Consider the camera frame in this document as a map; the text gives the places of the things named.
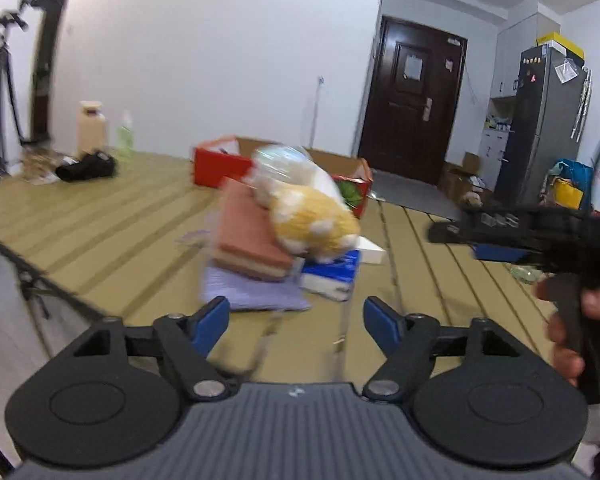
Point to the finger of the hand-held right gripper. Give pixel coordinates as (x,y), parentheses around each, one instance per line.
(500,254)
(445,233)

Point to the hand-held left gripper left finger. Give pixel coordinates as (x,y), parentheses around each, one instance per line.
(212,317)

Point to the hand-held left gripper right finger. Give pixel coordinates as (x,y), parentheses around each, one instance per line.
(380,320)

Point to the red orange cardboard box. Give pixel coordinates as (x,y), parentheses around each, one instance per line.
(217,167)

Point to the clear plastic wrapper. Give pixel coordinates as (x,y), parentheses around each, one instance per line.
(195,236)
(527,274)

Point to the purple cloth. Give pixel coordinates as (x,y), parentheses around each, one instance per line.
(250,295)

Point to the yellow bag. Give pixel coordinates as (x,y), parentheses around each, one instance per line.
(567,192)

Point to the grey door mat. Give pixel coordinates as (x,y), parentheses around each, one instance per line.
(410,195)

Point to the brown cardboard box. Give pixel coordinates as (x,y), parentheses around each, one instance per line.
(457,180)

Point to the blue tissue pack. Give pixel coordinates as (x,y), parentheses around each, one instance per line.
(330,275)

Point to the white flat box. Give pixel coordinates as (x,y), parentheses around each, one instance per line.
(372,252)

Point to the bright blue shopping bag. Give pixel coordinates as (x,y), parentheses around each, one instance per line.
(577,172)

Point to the orange pink folded towel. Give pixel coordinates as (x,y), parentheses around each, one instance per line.
(245,235)

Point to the grey refrigerator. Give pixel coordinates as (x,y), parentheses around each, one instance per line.
(540,135)

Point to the dark brown entrance door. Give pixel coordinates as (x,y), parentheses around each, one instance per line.
(395,125)

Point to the yellow plush toy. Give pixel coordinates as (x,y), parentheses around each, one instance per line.
(305,220)

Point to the white paper notice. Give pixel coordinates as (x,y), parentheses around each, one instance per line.
(413,68)

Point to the clear plastic bag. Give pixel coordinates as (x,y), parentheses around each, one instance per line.
(280,160)

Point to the white mop pole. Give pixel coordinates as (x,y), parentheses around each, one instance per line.
(316,110)

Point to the white cabinet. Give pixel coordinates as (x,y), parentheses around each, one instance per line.
(510,60)

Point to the yellow box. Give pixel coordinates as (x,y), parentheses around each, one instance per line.
(565,45)

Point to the black bag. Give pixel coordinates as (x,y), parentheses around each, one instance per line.
(87,167)

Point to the green plastic bottle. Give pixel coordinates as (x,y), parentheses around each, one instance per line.
(125,140)

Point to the beige bottle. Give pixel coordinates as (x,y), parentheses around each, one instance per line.
(91,130)

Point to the light wooden crate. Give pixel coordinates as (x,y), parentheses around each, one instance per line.
(40,165)

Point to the dark wooden door frame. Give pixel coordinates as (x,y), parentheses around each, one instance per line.
(42,85)

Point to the black camera tripod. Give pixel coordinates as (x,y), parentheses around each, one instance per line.
(2,85)

